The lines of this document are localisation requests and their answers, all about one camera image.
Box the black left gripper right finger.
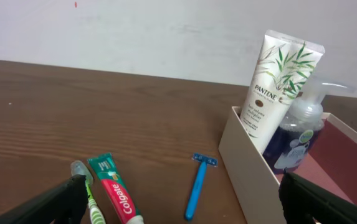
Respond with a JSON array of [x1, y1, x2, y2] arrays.
[[278, 171, 357, 224]]

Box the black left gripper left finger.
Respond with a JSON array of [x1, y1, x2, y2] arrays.
[[0, 174, 88, 224]]

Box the white Pantene tube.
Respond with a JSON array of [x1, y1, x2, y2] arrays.
[[240, 30, 325, 153]]

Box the green toothbrush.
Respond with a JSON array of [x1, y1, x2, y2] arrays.
[[70, 161, 106, 224]]

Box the Colgate toothpaste tube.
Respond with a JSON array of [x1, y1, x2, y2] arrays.
[[87, 153, 145, 224]]

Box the white box pink interior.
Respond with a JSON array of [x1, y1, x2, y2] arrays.
[[219, 106, 357, 223]]

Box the blue disposable razor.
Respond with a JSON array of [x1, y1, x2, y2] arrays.
[[184, 153, 218, 221]]

